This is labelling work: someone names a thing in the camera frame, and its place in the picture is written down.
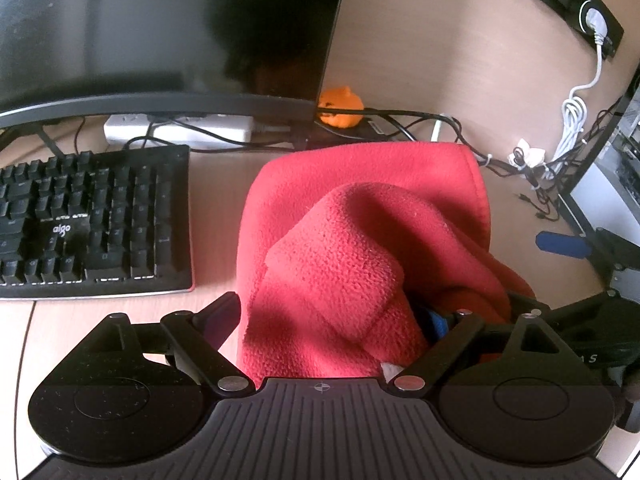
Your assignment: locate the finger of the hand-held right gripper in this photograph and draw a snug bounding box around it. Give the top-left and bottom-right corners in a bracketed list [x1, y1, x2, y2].
[506, 287, 623, 333]
[536, 229, 640, 273]

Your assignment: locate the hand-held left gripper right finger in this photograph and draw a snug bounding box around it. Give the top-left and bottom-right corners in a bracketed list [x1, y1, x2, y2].
[391, 307, 571, 396]

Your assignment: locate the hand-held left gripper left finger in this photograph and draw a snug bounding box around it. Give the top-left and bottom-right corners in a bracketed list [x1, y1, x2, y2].
[82, 291, 256, 397]

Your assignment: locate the red fleece hooded garment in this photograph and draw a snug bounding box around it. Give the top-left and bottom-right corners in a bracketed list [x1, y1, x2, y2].
[235, 141, 538, 381]

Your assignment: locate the white glass-sided computer case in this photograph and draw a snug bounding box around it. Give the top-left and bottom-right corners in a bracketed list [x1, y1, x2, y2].
[557, 95, 640, 246]

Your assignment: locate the black mechanical keyboard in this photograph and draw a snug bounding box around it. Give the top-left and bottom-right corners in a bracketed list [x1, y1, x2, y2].
[0, 144, 195, 301]

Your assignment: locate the white power strip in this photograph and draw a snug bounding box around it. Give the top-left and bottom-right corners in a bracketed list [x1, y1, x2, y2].
[103, 113, 257, 145]

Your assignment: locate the orange pumpkin toy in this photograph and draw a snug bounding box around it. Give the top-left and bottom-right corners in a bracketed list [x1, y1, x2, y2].
[316, 85, 365, 130]

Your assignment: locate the black curved monitor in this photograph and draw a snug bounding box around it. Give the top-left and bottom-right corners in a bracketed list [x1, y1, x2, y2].
[0, 0, 351, 153]

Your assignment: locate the white cable tag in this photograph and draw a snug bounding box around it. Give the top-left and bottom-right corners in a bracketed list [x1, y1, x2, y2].
[509, 137, 547, 166]

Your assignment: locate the white plug cable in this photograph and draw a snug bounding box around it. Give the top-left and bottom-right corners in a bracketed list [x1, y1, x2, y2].
[550, 7, 608, 171]

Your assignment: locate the black cable bundle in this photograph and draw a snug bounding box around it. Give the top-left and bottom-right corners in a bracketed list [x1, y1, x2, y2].
[312, 107, 621, 221]

